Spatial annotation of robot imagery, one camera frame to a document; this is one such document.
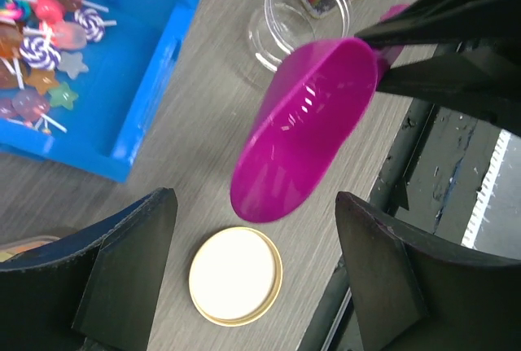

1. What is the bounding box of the brown tin of candies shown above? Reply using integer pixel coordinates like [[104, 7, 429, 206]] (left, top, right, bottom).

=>
[[0, 235, 60, 263]]

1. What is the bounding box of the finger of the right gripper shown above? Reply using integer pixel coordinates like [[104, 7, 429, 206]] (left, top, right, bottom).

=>
[[355, 0, 520, 47], [377, 40, 520, 136]]

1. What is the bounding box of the cream jar lid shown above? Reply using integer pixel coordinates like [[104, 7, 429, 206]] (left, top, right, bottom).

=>
[[188, 226, 283, 327]]

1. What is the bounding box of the blue plastic bin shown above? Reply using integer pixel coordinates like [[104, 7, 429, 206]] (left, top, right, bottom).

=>
[[1, 0, 199, 182]]

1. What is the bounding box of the white cable duct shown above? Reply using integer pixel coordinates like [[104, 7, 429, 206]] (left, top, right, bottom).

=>
[[461, 130, 511, 249]]

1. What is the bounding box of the purple plastic scoop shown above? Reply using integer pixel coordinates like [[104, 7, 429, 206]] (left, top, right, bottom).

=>
[[230, 3, 410, 224]]

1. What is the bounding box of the clear plastic jar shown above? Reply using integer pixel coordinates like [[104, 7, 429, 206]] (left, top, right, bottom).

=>
[[247, 0, 352, 72]]

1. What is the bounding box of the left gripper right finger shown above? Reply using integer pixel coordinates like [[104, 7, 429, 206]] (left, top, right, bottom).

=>
[[335, 192, 520, 350]]

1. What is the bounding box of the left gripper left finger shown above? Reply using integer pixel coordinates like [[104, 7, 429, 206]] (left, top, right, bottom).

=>
[[1, 188, 177, 350]]

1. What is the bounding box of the pile of lollipop candies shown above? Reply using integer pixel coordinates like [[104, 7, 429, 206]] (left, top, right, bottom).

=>
[[1, 0, 117, 134]]

